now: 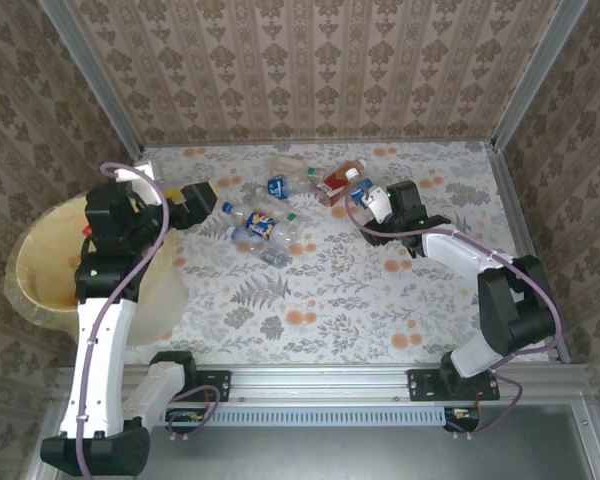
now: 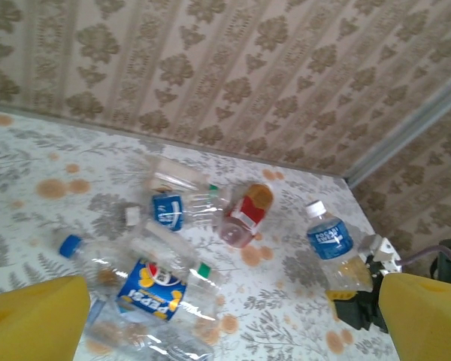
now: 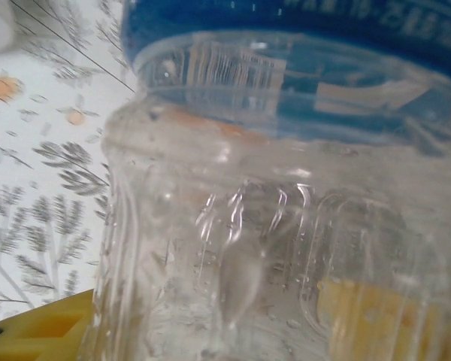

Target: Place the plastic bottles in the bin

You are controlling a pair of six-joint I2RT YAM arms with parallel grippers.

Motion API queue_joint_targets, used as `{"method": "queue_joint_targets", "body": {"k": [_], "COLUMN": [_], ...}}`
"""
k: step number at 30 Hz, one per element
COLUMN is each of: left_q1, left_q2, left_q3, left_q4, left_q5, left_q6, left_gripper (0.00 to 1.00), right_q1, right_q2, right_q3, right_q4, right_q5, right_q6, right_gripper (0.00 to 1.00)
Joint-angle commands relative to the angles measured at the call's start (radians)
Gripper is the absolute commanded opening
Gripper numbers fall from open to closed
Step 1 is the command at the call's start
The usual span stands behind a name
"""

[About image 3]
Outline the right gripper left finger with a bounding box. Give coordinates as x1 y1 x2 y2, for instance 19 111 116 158
0 288 95 361

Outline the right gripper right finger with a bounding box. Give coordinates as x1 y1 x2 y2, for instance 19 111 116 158
320 277 451 361

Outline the blue label water bottle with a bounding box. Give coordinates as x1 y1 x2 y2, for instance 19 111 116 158
92 0 451 361

